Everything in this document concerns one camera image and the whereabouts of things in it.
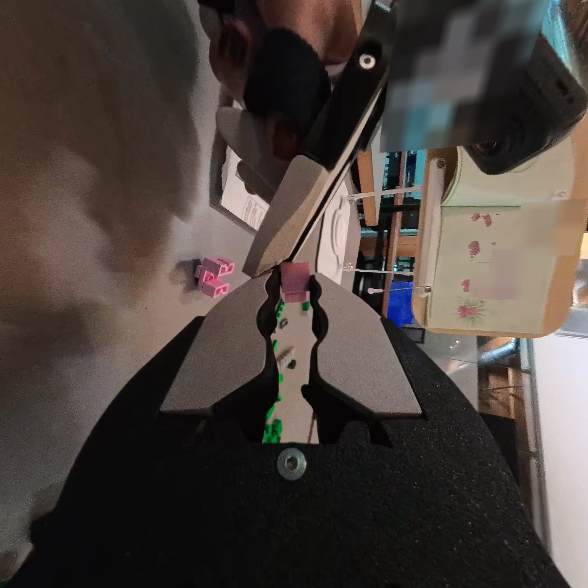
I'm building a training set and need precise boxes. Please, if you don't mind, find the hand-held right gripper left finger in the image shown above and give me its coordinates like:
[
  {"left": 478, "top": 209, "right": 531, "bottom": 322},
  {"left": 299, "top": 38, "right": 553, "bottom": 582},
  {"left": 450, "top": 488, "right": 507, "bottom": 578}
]
[{"left": 159, "top": 270, "right": 282, "bottom": 443}]

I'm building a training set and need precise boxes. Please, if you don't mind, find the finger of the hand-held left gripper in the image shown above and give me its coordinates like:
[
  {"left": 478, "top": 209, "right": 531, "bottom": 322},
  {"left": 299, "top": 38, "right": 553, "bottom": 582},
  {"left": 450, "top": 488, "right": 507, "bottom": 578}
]
[
  {"left": 243, "top": 155, "right": 331, "bottom": 278},
  {"left": 281, "top": 169, "right": 343, "bottom": 266}
]

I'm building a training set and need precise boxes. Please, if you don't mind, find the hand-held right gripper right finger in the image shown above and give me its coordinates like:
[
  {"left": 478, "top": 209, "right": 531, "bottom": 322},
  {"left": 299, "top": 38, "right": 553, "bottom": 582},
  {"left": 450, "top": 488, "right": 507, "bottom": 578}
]
[{"left": 301, "top": 273, "right": 423, "bottom": 445}]

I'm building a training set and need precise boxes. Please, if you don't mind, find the pink brick pig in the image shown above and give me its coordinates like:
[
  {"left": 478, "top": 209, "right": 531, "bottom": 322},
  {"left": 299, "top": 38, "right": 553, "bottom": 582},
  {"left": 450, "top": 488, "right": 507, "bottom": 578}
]
[{"left": 280, "top": 262, "right": 311, "bottom": 304}]

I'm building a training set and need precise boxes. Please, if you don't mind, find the pink studded brick piece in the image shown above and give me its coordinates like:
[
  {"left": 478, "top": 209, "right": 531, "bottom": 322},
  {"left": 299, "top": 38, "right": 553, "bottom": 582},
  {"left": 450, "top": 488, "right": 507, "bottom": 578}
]
[{"left": 195, "top": 256, "right": 236, "bottom": 298}]

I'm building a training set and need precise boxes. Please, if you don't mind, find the grey desk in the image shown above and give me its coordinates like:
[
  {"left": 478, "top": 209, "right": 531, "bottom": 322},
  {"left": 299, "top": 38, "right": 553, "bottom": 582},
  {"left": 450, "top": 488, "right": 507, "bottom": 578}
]
[{"left": 0, "top": 0, "right": 364, "bottom": 570}]

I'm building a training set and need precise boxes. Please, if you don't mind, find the person's left hand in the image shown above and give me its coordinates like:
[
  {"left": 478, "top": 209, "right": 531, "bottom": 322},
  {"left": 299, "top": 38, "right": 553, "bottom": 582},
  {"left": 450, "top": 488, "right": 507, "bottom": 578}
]
[{"left": 210, "top": 0, "right": 364, "bottom": 159}]

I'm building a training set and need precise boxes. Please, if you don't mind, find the white tray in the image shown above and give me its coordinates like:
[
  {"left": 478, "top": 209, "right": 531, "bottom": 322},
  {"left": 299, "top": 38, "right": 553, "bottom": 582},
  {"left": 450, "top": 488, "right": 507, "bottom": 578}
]
[{"left": 317, "top": 181, "right": 364, "bottom": 285}]

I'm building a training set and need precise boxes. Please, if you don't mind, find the white printed paper sheet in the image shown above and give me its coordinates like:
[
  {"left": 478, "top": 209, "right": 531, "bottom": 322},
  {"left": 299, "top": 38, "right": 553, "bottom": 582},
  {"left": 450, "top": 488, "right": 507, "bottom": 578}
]
[{"left": 210, "top": 138, "right": 272, "bottom": 235}]

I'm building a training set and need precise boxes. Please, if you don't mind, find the white stand rod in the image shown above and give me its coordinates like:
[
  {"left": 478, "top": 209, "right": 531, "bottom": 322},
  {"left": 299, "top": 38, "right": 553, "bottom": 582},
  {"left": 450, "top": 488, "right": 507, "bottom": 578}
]
[
  {"left": 345, "top": 188, "right": 425, "bottom": 204},
  {"left": 342, "top": 263, "right": 414, "bottom": 277}
]

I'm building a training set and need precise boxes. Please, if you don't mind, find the pile of green bricks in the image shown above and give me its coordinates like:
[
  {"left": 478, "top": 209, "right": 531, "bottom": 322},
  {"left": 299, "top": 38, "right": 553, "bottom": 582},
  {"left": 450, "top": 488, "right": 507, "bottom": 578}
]
[{"left": 263, "top": 367, "right": 285, "bottom": 444}]

